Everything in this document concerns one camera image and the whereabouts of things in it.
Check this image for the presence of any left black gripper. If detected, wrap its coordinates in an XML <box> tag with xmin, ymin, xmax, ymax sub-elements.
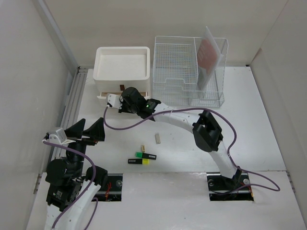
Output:
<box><xmin>64</xmin><ymin>116</ymin><xmax>105</xmax><ymax>176</ymax></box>

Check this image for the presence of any white drawer organizer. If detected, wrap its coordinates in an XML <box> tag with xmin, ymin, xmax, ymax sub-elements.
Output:
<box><xmin>93</xmin><ymin>46</ymin><xmax>151</xmax><ymax>107</ymax></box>

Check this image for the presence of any grey eraser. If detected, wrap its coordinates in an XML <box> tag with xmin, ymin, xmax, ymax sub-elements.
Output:
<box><xmin>155</xmin><ymin>133</ymin><xmax>161</xmax><ymax>144</ymax></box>

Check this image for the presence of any booklet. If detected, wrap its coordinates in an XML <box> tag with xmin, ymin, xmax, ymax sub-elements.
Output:
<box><xmin>197</xmin><ymin>26</ymin><xmax>223</xmax><ymax>91</ymax></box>

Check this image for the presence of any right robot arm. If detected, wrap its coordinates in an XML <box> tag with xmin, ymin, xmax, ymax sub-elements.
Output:
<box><xmin>113</xmin><ymin>87</ymin><xmax>241</xmax><ymax>189</ymax></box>

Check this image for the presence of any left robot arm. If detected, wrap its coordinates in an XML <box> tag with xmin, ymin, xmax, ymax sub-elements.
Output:
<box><xmin>42</xmin><ymin>117</ymin><xmax>111</xmax><ymax>230</ymax></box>

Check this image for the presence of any green highlighter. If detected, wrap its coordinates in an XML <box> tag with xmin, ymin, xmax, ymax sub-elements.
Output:
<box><xmin>135</xmin><ymin>152</ymin><xmax>157</xmax><ymax>160</ymax></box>

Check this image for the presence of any yellow highlighter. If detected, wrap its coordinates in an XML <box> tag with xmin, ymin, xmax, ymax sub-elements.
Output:
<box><xmin>128</xmin><ymin>158</ymin><xmax>150</xmax><ymax>165</ymax></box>

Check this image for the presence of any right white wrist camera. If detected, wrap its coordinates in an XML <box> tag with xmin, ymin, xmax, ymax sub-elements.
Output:
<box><xmin>106</xmin><ymin>93</ymin><xmax>122</xmax><ymax>109</ymax></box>

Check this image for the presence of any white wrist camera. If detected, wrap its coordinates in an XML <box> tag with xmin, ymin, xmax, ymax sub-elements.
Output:
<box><xmin>106</xmin><ymin>93</ymin><xmax>122</xmax><ymax>109</ymax></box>
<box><xmin>43</xmin><ymin>127</ymin><xmax>69</xmax><ymax>145</ymax></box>

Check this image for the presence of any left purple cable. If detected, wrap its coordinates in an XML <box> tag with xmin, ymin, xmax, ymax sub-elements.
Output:
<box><xmin>43</xmin><ymin>140</ymin><xmax>106</xmax><ymax>230</ymax></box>

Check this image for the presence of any purple cable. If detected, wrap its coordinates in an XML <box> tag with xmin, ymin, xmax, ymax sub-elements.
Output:
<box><xmin>103</xmin><ymin>105</ymin><xmax>281</xmax><ymax>195</ymax></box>
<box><xmin>43</xmin><ymin>140</ymin><xmax>106</xmax><ymax>230</ymax></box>

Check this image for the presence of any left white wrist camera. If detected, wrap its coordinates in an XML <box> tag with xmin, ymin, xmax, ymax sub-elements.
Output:
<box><xmin>43</xmin><ymin>127</ymin><xmax>69</xmax><ymax>145</ymax></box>

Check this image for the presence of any aluminium rail frame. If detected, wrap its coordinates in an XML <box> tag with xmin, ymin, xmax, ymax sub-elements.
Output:
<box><xmin>47</xmin><ymin>66</ymin><xmax>88</xmax><ymax>173</ymax></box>

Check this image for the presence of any white wire mesh organizer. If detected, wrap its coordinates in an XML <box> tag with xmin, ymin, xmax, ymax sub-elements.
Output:
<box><xmin>152</xmin><ymin>36</ymin><xmax>228</xmax><ymax>108</ymax></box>

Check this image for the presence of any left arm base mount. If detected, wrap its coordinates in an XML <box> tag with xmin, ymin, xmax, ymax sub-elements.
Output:
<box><xmin>95</xmin><ymin>174</ymin><xmax>123</xmax><ymax>202</ymax></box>

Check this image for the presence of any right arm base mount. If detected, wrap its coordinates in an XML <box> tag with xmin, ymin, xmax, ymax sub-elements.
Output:
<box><xmin>207</xmin><ymin>173</ymin><xmax>254</xmax><ymax>201</ymax></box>

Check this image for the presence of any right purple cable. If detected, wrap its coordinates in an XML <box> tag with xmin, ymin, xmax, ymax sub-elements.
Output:
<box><xmin>103</xmin><ymin>105</ymin><xmax>281</xmax><ymax>195</ymax></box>

